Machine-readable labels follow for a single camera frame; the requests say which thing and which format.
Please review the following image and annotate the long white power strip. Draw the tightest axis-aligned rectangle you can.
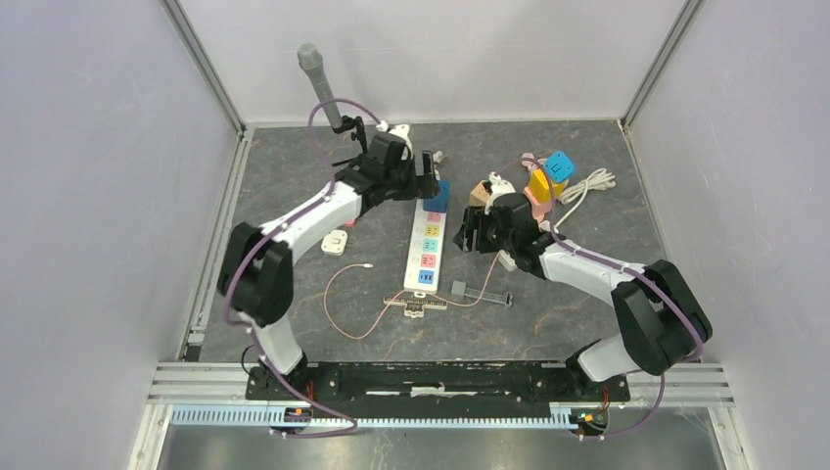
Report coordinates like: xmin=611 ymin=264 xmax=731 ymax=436
xmin=403 ymin=200 xmax=446 ymax=295

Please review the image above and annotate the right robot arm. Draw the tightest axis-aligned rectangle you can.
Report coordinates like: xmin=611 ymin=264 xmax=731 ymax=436
xmin=453 ymin=193 xmax=713 ymax=400

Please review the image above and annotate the small white USB power strip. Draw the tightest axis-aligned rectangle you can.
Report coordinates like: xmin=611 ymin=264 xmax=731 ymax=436
xmin=498 ymin=250 xmax=518 ymax=272

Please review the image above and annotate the grey microphone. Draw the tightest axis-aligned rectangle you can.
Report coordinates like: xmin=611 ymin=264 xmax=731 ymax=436
xmin=297 ymin=43 xmax=344 ymax=131

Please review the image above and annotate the light blue cube adapter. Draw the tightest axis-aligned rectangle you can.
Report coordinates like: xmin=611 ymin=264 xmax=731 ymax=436
xmin=543 ymin=151 xmax=576 ymax=184

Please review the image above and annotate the yellow cube adapter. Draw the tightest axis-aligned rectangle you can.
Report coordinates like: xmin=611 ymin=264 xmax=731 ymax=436
xmin=528 ymin=168 xmax=570 ymax=203

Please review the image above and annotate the pink USB cable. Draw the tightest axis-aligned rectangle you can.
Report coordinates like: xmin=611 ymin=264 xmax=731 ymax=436
xmin=322 ymin=251 xmax=504 ymax=341

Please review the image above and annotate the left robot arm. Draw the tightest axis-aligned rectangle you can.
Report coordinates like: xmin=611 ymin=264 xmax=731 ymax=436
xmin=217 ymin=132 xmax=439 ymax=400

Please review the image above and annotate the pink round socket tower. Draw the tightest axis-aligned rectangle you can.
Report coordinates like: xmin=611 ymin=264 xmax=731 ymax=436
xmin=524 ymin=187 xmax=555 ymax=223

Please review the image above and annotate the white plug adapter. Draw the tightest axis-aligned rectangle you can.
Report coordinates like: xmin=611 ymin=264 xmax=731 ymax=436
xmin=320 ymin=229 xmax=348 ymax=257

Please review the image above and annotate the dark blue cube adapter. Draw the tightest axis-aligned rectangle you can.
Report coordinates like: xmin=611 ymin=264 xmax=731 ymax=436
xmin=422 ymin=180 xmax=450 ymax=213

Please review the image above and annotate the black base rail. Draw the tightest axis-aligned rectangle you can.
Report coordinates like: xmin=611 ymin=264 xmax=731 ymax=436
xmin=245 ymin=360 xmax=631 ymax=419

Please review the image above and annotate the tan cube adapter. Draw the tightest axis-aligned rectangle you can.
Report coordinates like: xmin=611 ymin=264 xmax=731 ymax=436
xmin=468 ymin=180 xmax=492 ymax=208

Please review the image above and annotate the black microphone tripod stand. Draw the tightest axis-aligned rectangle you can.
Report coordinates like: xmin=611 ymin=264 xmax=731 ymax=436
xmin=332 ymin=116 xmax=368 ymax=168

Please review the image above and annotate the grey clamp tool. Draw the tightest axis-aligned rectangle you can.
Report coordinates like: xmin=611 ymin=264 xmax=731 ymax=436
xmin=450 ymin=281 xmax=513 ymax=307

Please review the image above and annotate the white coiled power cord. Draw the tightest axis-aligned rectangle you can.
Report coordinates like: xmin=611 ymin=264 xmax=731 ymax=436
xmin=547 ymin=166 xmax=616 ymax=229

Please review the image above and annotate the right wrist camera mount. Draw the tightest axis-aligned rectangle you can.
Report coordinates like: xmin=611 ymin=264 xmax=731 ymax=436
xmin=484 ymin=171 xmax=516 ymax=214

